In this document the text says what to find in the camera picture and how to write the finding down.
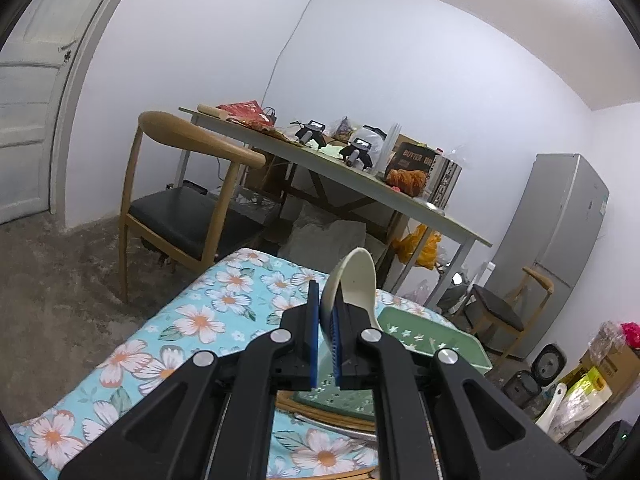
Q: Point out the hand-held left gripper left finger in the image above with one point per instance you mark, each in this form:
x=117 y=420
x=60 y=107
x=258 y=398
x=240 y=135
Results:
x=313 y=345

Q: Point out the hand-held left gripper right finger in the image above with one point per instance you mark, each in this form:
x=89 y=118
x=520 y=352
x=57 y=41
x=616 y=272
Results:
x=336 y=355

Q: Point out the bamboo chopstick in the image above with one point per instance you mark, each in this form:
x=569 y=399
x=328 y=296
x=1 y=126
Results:
x=365 y=474
x=300 y=406

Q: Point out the cream plastic soup ladle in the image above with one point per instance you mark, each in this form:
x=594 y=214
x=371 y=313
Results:
x=355 y=280

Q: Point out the green plastic utensil holder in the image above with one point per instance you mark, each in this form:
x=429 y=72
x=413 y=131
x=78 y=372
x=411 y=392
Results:
x=425 y=325

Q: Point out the white sack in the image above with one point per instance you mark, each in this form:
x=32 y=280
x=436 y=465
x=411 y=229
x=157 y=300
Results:
x=325 y=235

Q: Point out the blue floral tablecloth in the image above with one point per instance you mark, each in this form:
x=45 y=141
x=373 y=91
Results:
x=200 y=320

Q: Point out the yellow plastic bag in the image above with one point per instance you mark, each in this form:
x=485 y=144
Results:
x=420 y=247

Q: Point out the wooden chair black seat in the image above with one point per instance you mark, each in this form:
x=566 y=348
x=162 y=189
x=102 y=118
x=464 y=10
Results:
x=170 y=215
x=495 y=310

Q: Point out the black round pot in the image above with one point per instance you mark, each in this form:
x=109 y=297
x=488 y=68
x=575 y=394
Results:
x=522 y=390

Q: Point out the long grey table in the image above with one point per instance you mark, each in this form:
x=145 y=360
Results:
x=300 y=152

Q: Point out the black white device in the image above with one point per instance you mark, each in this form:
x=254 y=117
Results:
x=310 y=132
x=357 y=152

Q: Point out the dark bread picture box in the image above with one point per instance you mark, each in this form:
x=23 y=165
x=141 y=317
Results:
x=410 y=170

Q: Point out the perforated metal cylinder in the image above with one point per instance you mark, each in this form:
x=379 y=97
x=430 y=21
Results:
x=447 y=180

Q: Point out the black white rice cooker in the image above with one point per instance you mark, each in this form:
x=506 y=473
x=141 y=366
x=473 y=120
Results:
x=547 y=362

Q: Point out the clear plastic tube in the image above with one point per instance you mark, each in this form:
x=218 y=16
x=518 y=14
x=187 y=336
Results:
x=393 y=140

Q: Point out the white plastic bag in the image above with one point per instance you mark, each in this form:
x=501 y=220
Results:
x=570 y=420

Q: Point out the silver refrigerator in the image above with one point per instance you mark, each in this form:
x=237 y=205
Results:
x=550 y=240

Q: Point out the red package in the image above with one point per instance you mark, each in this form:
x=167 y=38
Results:
x=245 y=110

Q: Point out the wooden board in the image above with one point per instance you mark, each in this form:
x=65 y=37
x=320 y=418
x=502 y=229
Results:
x=212 y=110

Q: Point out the clear plastic bag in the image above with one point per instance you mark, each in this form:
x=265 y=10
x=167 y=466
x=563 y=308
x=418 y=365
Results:
x=607 y=337

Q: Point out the cardboard box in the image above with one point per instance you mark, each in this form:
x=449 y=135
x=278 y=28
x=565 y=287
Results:
x=625 y=365

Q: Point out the pink item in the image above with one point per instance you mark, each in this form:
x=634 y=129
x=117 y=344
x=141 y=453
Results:
x=631 y=335

